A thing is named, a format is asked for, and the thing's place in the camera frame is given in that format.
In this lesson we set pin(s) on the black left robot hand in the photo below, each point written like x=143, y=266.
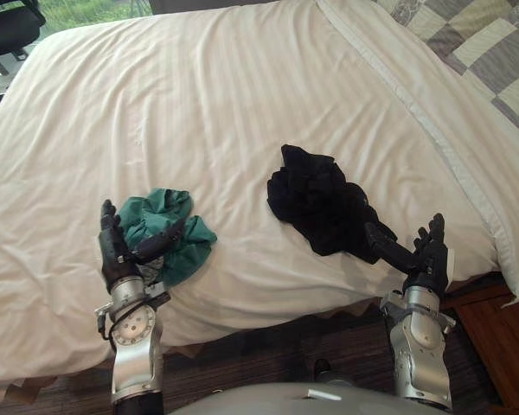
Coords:
x=113, y=255

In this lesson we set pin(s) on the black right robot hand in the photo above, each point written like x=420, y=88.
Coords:
x=428, y=255

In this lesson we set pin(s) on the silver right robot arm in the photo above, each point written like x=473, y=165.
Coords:
x=417, y=341

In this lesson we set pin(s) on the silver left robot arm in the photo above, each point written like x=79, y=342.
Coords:
x=132, y=333

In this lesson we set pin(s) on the white quilt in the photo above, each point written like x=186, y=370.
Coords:
x=225, y=129

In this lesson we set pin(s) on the green crumpled garment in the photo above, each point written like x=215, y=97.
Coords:
x=179, y=242

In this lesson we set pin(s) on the black crumpled garment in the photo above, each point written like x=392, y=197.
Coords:
x=320, y=203

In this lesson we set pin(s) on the grey robot torso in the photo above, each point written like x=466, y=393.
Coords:
x=298, y=400

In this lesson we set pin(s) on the grey checkered patchwork blanket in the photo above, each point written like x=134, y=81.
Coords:
x=480, y=47

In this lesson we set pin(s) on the black office chair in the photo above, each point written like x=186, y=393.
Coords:
x=6, y=28

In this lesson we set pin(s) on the wooden bed frame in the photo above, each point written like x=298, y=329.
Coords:
x=488, y=328

